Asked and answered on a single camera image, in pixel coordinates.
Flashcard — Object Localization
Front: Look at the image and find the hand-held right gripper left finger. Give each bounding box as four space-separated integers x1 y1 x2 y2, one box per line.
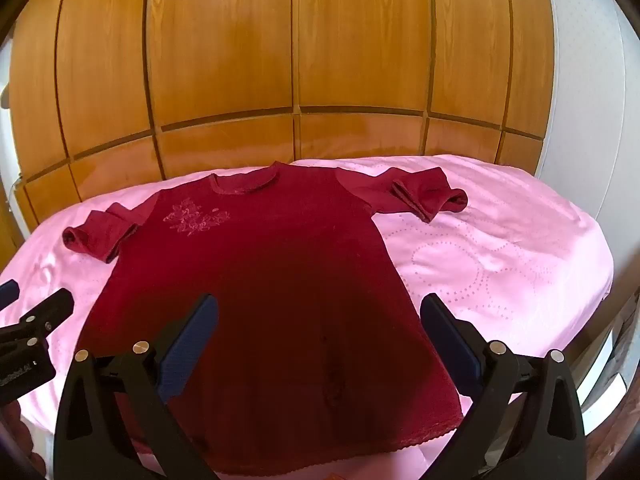
54 293 221 480

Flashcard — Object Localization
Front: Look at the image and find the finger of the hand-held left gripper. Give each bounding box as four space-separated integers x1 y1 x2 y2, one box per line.
0 280 21 312
0 287 76 357

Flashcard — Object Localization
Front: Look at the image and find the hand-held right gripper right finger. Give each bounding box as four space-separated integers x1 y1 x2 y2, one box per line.
419 293 587 480

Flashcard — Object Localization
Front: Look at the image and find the dark red embroidered dress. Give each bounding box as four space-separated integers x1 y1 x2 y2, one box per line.
62 161 469 464

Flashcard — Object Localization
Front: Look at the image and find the person's left hand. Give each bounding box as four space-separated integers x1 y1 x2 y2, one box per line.
0 396 37 467

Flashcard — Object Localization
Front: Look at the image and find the pink quilted bedspread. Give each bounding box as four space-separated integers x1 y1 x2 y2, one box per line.
0 154 615 480

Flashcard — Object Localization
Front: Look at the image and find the glossy wooden wardrobe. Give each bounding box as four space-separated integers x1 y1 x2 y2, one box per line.
7 0 557 233

